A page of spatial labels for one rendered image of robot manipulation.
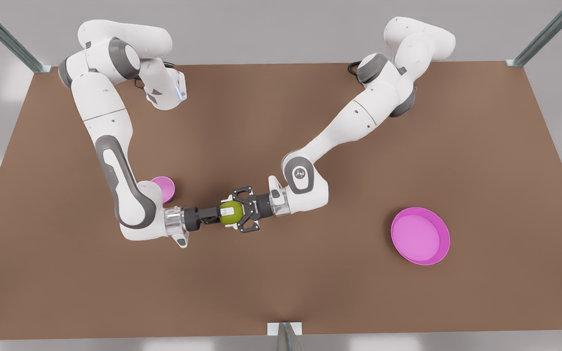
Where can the green apple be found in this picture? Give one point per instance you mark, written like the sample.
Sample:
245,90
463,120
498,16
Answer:
231,217

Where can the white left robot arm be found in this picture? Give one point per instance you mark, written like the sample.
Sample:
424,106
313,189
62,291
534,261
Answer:
359,114

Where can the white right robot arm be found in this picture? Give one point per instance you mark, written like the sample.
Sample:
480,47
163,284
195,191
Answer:
100,102

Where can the pink bowl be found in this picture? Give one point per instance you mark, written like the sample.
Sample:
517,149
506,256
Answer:
166,187

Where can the pink plate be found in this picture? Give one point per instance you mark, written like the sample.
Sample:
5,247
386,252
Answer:
418,235

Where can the silver frame post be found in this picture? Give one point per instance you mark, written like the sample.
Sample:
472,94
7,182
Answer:
286,337
547,33
8,38

